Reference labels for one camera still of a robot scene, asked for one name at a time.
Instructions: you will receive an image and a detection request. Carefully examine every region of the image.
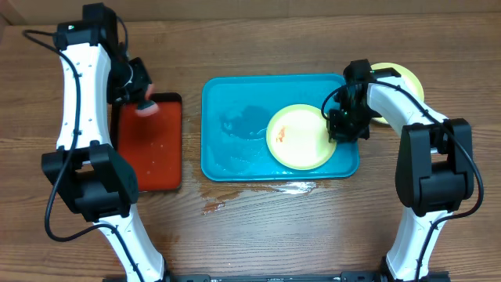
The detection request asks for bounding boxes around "teal plastic tray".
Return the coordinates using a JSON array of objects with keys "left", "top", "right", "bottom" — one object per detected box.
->
[{"left": 200, "top": 74, "right": 360, "bottom": 182}]

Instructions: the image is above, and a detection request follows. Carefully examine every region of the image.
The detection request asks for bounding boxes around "red tray with black rim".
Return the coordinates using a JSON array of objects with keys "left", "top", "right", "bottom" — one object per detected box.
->
[{"left": 110, "top": 92, "right": 182, "bottom": 193}]

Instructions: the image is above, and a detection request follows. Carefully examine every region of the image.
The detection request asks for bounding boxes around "yellow-green plate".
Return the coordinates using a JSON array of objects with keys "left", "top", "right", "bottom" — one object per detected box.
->
[
  {"left": 266, "top": 104, "right": 337, "bottom": 171},
  {"left": 369, "top": 63, "right": 424, "bottom": 128}
]

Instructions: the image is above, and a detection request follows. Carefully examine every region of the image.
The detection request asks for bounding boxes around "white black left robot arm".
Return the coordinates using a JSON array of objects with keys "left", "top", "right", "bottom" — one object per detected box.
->
[{"left": 41, "top": 20, "right": 168, "bottom": 281}]

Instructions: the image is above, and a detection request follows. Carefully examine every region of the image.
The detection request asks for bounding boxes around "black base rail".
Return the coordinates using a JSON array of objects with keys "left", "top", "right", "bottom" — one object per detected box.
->
[{"left": 102, "top": 269, "right": 451, "bottom": 282}]

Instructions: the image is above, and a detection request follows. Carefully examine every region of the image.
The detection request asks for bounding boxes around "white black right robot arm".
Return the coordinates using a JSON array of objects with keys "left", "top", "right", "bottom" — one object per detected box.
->
[{"left": 322, "top": 60, "right": 483, "bottom": 281}]

